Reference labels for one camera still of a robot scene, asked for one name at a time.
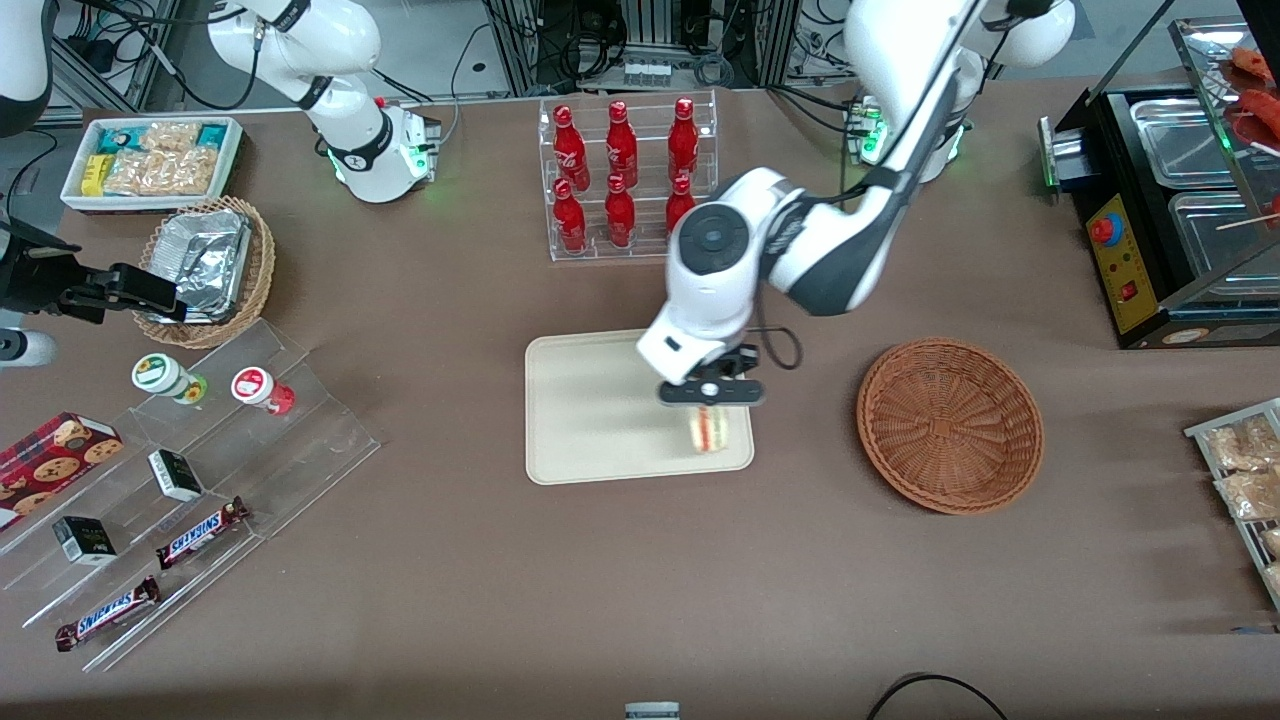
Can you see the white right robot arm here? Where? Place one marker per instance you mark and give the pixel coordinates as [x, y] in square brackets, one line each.
[360, 150]

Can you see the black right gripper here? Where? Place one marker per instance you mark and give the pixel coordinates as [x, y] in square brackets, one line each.
[48, 281]

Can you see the round brown wicker basket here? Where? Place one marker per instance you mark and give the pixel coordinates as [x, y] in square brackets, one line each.
[950, 425]

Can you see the black food warmer machine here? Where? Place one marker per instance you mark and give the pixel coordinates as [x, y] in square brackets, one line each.
[1130, 270]

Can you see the red emergency stop button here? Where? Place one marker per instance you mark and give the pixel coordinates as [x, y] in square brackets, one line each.
[1105, 231]

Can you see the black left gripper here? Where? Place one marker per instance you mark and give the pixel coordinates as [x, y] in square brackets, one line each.
[737, 361]

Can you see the grey device edge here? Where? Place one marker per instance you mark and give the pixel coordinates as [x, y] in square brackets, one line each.
[652, 711]

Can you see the clear bag of pastry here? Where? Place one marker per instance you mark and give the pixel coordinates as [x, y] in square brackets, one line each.
[1250, 495]
[1240, 445]

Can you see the large clear cracker bag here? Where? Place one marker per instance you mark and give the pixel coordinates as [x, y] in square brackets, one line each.
[165, 173]

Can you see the small clear cracker bag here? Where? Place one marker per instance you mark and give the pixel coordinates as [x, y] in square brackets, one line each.
[170, 135]

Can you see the small black box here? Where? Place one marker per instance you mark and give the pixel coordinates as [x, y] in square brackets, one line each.
[176, 475]
[85, 540]

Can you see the light wicker basket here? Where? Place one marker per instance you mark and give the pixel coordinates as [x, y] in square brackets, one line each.
[262, 270]

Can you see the red lid cup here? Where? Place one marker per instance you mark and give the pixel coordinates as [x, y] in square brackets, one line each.
[255, 385]

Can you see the aluminium frame rack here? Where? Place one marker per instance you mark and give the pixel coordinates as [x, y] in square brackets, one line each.
[650, 30]

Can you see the red cola bottle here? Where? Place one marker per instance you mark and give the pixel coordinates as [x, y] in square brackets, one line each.
[571, 150]
[621, 145]
[570, 222]
[620, 215]
[679, 205]
[683, 140]

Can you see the teal snack pack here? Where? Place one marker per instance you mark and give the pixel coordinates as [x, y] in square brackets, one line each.
[118, 140]

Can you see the red sausage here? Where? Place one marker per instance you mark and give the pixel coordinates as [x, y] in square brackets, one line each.
[1260, 125]

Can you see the green lid cup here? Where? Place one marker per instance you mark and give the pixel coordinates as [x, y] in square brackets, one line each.
[160, 373]

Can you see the white power strip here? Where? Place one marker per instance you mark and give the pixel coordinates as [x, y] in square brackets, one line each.
[647, 73]

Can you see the yellow snack pack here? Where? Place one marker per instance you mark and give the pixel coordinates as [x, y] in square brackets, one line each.
[94, 175]

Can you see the snickers bar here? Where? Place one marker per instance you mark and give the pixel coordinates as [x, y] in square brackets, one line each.
[200, 533]
[108, 612]

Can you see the steel food pan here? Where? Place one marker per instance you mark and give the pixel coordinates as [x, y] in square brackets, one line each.
[1185, 145]
[1215, 235]

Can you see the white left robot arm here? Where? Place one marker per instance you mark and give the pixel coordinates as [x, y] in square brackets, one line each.
[830, 250]

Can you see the white rectangular snack bin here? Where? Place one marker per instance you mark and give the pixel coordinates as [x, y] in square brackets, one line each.
[232, 160]

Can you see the clear acrylic bottle rack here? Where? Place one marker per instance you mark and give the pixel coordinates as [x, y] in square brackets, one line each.
[600, 255]

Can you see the clear acrylic stepped display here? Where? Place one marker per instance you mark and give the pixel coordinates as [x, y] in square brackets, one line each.
[300, 450]

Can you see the triangular sandwich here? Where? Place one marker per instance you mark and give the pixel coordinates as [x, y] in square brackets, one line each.
[709, 430]

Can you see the cream plastic tray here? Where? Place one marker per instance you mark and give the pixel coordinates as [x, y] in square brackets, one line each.
[590, 410]

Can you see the aluminium foil container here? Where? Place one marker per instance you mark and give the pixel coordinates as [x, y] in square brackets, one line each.
[205, 260]

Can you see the red cookie box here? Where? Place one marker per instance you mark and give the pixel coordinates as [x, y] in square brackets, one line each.
[50, 460]

